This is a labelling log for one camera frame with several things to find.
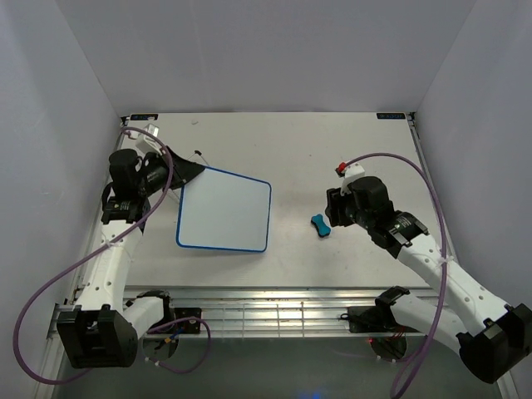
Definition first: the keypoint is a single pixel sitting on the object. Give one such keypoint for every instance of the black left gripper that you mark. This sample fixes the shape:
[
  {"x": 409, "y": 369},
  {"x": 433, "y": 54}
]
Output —
[{"x": 183, "y": 170}]

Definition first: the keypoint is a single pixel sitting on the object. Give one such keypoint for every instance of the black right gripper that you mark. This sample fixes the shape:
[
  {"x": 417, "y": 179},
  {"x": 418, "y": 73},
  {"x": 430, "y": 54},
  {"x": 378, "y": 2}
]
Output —
[{"x": 334, "y": 207}]

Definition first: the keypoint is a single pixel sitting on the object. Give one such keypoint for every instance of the blue bone-shaped whiteboard eraser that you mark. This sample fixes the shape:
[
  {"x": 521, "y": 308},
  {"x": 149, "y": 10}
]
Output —
[{"x": 322, "y": 229}]

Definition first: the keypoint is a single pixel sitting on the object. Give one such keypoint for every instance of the blue-framed whiteboard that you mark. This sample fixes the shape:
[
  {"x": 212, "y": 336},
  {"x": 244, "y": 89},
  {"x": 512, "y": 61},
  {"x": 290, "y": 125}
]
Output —
[{"x": 222, "y": 210}]

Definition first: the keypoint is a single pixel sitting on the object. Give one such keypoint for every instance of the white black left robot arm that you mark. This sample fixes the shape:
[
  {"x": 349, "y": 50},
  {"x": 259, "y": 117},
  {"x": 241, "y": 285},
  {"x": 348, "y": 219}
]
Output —
[{"x": 102, "y": 330}]

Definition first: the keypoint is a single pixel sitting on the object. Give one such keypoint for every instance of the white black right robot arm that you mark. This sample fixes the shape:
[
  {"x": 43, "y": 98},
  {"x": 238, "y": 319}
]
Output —
[{"x": 489, "y": 335}]

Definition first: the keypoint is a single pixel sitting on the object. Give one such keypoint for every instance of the dark corner label left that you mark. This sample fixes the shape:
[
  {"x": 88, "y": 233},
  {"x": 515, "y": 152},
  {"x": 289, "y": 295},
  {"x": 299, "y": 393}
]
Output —
[{"x": 144, "y": 117}]

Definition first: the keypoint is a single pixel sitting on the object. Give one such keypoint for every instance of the dark corner label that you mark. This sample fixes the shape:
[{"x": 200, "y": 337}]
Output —
[
  {"x": 391, "y": 116},
  {"x": 144, "y": 117}
]

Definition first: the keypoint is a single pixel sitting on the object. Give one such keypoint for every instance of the dark corner label right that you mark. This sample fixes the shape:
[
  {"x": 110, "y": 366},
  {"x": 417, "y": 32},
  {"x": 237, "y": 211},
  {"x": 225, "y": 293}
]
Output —
[{"x": 391, "y": 116}]

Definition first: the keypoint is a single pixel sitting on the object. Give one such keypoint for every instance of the wire whiteboard stand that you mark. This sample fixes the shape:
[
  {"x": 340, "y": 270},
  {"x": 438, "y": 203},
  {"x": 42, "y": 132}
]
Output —
[{"x": 198, "y": 158}]

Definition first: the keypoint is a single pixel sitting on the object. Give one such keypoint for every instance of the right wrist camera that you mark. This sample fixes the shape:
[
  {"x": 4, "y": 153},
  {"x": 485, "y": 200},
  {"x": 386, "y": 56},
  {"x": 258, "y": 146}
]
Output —
[{"x": 349, "y": 172}]

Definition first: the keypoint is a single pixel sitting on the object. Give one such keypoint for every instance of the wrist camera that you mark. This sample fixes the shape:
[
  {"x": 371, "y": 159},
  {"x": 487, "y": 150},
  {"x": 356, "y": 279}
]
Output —
[
  {"x": 349, "y": 172},
  {"x": 146, "y": 143}
]

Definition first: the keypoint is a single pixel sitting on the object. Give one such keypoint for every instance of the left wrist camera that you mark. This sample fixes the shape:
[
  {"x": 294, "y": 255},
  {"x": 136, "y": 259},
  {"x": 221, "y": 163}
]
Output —
[{"x": 146, "y": 143}]

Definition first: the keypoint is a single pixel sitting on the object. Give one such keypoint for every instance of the aluminium table edge rail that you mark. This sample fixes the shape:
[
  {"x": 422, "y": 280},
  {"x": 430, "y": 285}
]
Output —
[{"x": 411, "y": 120}]

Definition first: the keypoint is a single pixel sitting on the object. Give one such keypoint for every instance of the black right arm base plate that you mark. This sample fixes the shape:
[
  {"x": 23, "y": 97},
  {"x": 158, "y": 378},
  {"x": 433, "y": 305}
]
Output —
[{"x": 368, "y": 319}]

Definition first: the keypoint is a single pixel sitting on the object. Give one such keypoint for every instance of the aluminium front frame rails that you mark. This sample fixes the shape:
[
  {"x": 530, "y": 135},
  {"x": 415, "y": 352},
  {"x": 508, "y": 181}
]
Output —
[{"x": 274, "y": 312}]

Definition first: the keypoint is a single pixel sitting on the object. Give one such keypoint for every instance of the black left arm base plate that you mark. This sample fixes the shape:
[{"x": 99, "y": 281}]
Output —
[{"x": 188, "y": 327}]

